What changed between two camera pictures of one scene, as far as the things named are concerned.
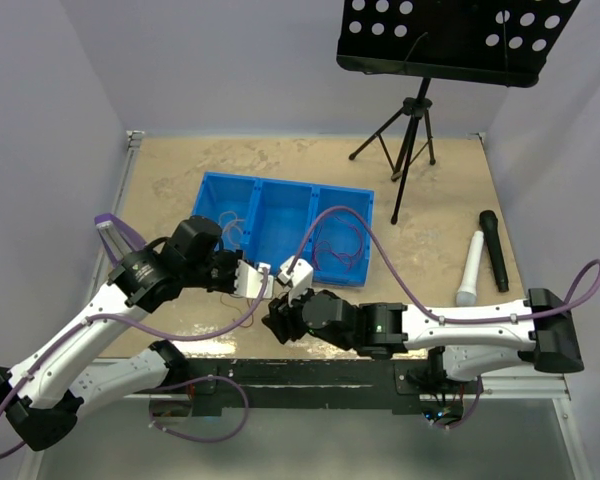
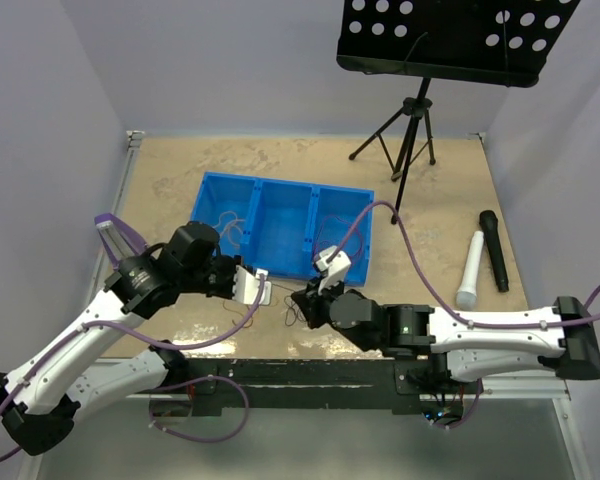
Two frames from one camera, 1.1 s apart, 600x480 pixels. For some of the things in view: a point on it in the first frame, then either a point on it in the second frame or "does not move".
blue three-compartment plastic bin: [267, 219] does not move
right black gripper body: [288, 319] -> [317, 313]
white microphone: [466, 296] does not move
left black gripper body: [221, 270] does not move
